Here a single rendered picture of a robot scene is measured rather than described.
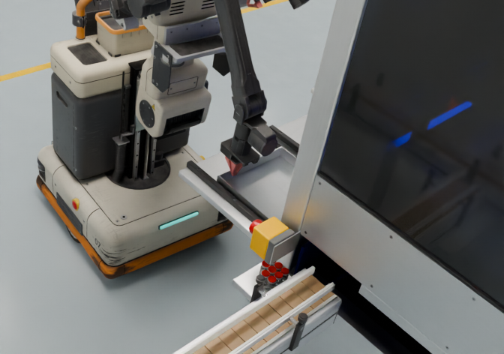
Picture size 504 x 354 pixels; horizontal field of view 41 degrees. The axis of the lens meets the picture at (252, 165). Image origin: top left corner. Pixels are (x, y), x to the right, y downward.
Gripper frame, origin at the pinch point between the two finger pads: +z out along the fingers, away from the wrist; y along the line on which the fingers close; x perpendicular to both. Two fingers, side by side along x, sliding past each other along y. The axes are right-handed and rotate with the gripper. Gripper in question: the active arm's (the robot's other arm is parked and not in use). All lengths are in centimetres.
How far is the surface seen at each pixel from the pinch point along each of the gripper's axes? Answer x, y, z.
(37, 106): 31, -165, 101
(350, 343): -12, 58, 4
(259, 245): -21.4, 30.1, -10.7
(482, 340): -12, 81, -26
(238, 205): -8.0, 10.4, -0.1
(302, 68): 192, -122, 98
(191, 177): -9.7, -7.1, 2.9
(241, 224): -10.7, 15.5, 1.5
